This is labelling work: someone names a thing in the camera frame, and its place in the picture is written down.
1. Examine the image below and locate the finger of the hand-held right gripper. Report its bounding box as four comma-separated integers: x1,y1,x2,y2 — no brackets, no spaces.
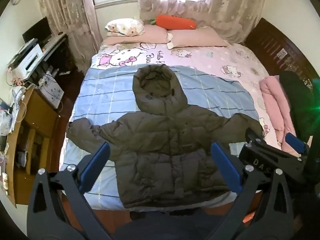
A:
285,132,309,158
245,127,265,147

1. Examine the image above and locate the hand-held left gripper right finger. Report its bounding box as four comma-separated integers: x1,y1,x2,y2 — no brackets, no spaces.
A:
210,142,295,240

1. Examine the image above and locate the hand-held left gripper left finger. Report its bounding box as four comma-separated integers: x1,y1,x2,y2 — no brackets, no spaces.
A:
27,142,112,240

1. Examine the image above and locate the olive hooded puffer jacket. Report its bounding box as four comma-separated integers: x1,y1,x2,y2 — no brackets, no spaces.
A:
66,64,265,208

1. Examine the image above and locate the pink folded garment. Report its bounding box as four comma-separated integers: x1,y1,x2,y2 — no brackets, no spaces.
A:
259,75,308,156

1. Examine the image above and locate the dark cloth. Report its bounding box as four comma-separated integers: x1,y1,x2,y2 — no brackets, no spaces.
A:
279,70,314,141

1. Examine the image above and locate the blue plaid blanket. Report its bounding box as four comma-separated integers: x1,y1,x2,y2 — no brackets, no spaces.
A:
60,65,259,210

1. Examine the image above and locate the wooden desk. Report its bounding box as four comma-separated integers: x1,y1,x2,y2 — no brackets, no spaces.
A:
0,85,67,208

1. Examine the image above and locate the white box with blue print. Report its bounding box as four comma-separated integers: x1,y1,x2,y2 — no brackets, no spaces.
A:
39,72,64,109

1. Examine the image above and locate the white sticker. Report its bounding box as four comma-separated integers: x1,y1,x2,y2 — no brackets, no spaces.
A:
276,48,288,61

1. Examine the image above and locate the dark wooden headboard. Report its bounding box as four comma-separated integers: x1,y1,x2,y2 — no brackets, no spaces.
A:
244,17,320,91

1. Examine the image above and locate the pink cartoon print bedsheet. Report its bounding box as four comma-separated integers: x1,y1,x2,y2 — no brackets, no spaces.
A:
90,41,313,155

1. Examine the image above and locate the pile of clear plastic bags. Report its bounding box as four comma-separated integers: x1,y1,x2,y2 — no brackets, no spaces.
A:
0,86,25,136

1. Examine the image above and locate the dark computer desk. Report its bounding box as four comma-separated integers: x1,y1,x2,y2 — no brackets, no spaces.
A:
25,33,78,88

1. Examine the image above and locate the pink pillow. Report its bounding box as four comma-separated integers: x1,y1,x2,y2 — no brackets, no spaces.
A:
167,27,229,48
101,26,173,46

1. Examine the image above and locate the white printer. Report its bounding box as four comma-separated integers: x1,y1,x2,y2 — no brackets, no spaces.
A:
7,39,44,79

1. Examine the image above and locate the beige lace curtain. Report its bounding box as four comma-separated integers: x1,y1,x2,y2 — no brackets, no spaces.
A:
35,0,103,71
207,0,269,44

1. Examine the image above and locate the orange carrot plush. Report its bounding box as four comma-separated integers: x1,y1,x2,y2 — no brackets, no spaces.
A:
150,14,198,31

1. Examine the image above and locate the white floral pillow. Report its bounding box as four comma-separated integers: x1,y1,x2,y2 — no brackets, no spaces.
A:
104,18,145,37

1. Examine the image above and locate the black monitor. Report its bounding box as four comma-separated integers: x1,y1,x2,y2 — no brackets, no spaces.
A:
22,17,52,45

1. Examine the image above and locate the sheer pink floral curtain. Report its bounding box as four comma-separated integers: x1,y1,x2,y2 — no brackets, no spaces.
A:
137,0,218,28

